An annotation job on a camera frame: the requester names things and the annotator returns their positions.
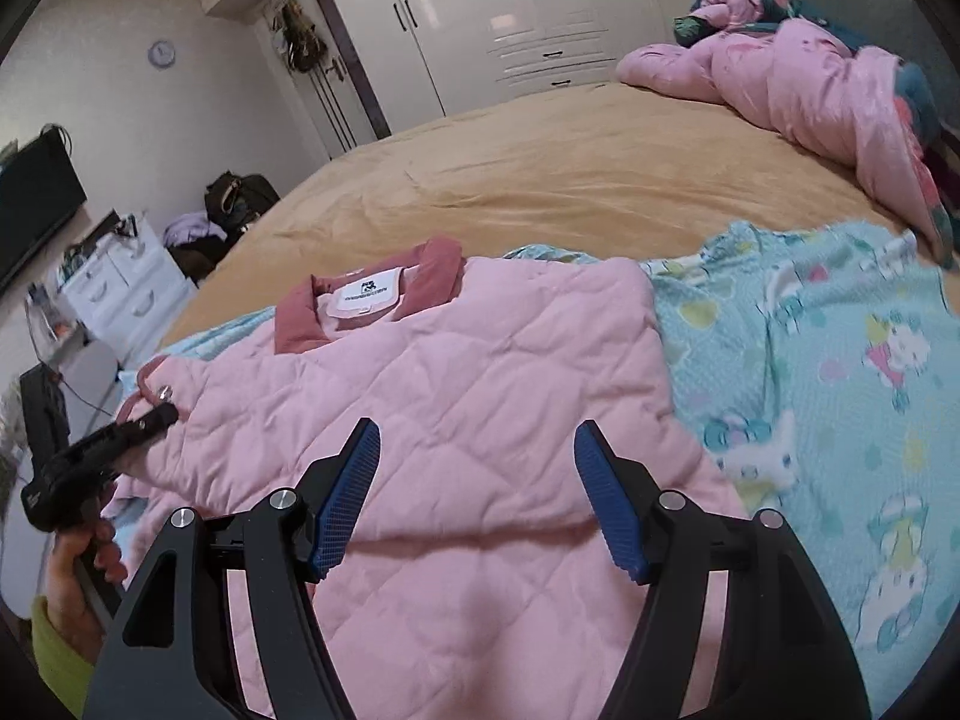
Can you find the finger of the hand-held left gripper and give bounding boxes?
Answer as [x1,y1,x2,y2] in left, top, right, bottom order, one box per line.
[71,403,181,466]

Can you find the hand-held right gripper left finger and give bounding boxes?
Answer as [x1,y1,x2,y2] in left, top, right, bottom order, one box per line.
[81,418,381,720]

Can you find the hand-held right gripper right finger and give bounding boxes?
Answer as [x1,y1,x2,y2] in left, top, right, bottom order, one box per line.
[574,420,875,720]

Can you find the pink quilted jacket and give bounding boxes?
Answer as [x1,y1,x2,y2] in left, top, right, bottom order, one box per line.
[112,236,751,720]

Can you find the person's left forearm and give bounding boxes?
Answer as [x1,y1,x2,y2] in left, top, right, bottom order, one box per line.
[30,596,95,717]

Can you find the purple clothes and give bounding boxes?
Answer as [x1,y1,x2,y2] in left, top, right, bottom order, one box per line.
[163,211,226,248]

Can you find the pile of clothes on chair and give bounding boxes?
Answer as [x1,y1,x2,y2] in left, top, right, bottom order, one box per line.
[204,172,282,233]

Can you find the person's left hand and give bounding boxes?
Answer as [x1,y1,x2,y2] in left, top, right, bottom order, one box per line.
[45,517,130,665]

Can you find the white drawer unit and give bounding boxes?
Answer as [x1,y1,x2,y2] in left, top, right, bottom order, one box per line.
[56,214,200,350]

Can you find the black television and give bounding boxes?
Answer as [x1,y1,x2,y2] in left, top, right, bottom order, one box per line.
[0,127,87,290]

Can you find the blue cartoon printed blanket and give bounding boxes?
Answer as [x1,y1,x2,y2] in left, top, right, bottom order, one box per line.
[101,219,950,691]

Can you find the bed with tan sheet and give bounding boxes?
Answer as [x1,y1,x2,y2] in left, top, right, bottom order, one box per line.
[154,79,931,350]

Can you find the white door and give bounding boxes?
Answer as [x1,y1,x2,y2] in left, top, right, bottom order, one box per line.
[255,0,391,162]

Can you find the hanging bags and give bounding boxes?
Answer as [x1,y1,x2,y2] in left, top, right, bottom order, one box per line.
[266,0,331,76]

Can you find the pink floral duvet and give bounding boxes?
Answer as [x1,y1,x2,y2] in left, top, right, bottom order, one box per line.
[615,0,960,271]

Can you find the white wardrobe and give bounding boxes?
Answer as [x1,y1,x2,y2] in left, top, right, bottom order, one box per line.
[191,0,706,140]

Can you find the grey headboard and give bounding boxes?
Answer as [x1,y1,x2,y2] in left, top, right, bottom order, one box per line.
[742,0,938,68]

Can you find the black cable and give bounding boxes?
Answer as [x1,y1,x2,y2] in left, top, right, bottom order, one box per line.
[45,367,121,417]

